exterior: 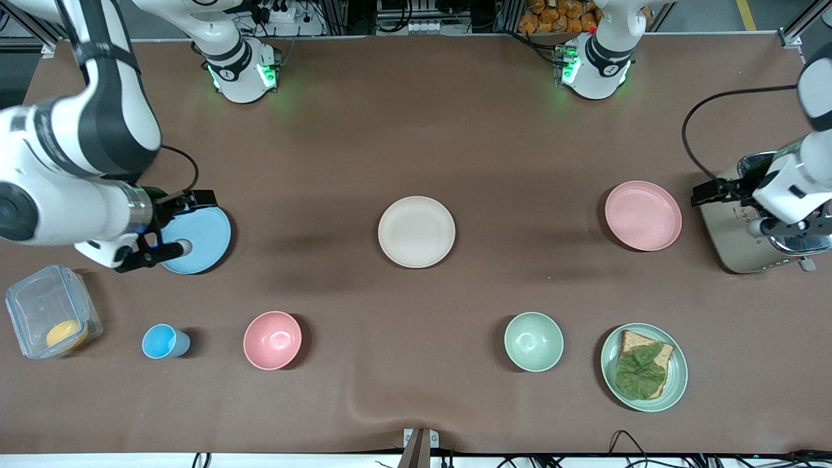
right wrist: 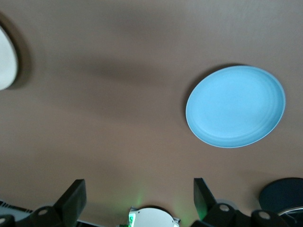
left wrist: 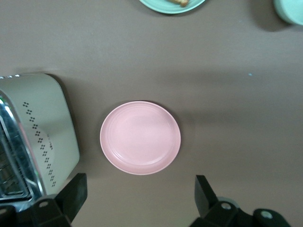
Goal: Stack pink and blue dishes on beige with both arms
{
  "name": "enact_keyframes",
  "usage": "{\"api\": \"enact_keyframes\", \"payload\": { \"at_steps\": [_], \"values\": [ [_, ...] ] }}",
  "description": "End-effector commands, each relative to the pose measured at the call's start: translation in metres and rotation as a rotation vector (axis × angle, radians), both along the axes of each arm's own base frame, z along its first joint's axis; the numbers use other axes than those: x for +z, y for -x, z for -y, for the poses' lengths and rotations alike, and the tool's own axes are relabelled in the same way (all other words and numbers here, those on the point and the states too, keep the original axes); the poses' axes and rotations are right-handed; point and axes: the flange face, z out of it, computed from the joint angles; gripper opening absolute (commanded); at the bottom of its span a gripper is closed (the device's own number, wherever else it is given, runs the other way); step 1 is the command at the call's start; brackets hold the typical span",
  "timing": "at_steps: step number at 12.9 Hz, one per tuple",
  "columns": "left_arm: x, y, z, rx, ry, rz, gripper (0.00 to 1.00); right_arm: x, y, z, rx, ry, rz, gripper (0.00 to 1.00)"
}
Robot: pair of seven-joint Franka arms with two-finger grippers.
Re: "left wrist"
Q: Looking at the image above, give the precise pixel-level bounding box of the green shallow plate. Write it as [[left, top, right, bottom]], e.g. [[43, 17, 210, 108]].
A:
[[138, 0, 206, 14]]

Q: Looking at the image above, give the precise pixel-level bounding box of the pink shallow plate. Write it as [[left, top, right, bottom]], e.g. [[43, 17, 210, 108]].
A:
[[99, 101, 182, 176]]

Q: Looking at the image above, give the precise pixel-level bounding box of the brown toast slice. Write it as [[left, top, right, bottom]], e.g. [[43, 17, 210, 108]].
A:
[[168, 0, 190, 8]]

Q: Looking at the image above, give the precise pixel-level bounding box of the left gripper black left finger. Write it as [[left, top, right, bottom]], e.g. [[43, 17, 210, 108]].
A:
[[30, 173, 88, 227]]

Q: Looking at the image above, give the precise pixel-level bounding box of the beige chrome toaster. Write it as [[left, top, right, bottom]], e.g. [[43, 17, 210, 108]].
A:
[[0, 72, 80, 206]]

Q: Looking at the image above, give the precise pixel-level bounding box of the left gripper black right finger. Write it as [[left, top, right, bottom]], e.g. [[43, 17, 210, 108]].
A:
[[189, 175, 247, 227]]

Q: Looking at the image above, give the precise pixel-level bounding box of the green deep bowl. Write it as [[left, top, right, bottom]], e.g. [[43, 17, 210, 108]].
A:
[[274, 0, 303, 26]]

